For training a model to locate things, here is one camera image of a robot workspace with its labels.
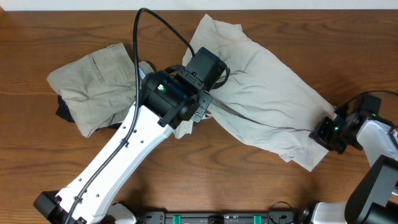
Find folded khaki shorts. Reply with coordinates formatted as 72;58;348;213
47;43;136;138

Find black garment under shorts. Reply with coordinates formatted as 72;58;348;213
55;95;75;123

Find light grey t-shirt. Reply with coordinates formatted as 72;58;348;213
190;14;334;171

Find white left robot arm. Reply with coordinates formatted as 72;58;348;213
34;66;225;223

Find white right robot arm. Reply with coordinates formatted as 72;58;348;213
302;114;397;224

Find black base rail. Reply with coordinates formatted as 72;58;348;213
137;207;299;224

